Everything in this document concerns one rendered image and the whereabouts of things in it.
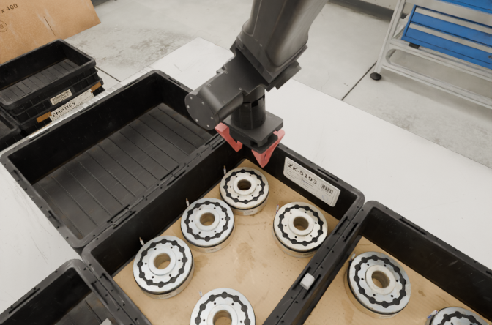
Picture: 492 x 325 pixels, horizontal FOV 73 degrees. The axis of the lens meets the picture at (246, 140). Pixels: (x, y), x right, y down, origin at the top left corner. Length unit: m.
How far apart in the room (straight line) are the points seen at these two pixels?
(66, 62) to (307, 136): 1.30
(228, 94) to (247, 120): 0.10
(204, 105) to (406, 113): 2.00
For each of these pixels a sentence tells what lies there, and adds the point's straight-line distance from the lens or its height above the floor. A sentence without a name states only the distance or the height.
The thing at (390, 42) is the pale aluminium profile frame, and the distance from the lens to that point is 2.43.
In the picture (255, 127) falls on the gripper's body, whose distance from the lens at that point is 0.53.
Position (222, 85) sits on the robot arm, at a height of 1.17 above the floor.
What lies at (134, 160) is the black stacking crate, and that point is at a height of 0.83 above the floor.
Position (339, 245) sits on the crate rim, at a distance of 0.58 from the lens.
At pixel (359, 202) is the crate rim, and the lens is 0.63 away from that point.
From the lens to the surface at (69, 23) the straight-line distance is 3.21.
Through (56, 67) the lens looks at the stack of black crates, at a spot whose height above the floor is 0.49.
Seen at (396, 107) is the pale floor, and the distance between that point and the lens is 2.37.
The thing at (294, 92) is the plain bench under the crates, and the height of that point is 0.70.
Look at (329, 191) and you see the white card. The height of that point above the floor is 0.90.
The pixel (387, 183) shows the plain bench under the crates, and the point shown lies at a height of 0.70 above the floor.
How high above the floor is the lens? 1.43
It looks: 47 degrees down
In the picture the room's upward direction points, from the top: straight up
